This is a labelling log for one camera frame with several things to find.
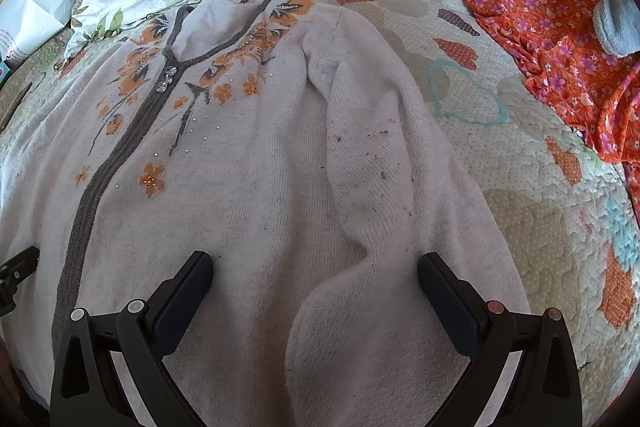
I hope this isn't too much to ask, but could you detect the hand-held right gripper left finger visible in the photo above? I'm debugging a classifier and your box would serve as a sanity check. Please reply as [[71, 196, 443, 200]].
[[50, 251, 215, 427]]

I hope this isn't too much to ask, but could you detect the heart patterned quilt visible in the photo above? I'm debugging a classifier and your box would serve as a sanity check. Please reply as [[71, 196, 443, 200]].
[[0, 0, 640, 408]]

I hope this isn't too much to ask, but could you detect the white floral knit cardigan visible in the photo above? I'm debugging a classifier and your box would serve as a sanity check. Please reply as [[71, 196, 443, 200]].
[[0, 0, 531, 427]]

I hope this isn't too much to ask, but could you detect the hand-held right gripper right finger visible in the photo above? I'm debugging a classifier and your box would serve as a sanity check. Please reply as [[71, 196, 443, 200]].
[[417, 252, 583, 427]]

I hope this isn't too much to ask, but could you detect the white paper bag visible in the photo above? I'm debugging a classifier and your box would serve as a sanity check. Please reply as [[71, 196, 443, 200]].
[[0, 0, 76, 68]]

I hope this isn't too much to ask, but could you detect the grey fuzzy sock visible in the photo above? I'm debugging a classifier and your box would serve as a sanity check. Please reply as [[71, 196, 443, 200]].
[[592, 0, 640, 58]]

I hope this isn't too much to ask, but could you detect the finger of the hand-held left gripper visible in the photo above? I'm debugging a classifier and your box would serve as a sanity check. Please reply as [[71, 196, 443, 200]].
[[0, 246, 41, 315]]

